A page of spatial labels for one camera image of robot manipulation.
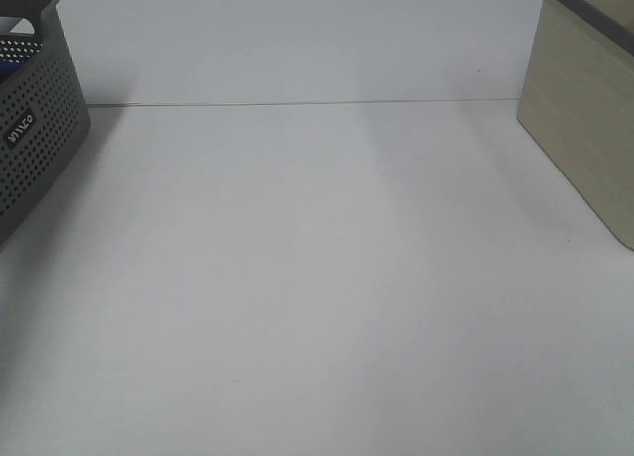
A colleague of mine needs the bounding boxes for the blue microfiber towel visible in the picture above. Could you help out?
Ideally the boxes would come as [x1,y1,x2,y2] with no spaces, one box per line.
[0,57,23,83]

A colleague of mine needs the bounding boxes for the beige storage box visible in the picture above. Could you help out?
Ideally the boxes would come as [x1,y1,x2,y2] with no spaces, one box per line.
[517,0,633,248]

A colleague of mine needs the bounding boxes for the grey perforated plastic basket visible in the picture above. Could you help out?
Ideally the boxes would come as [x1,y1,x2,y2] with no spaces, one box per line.
[1,0,91,242]

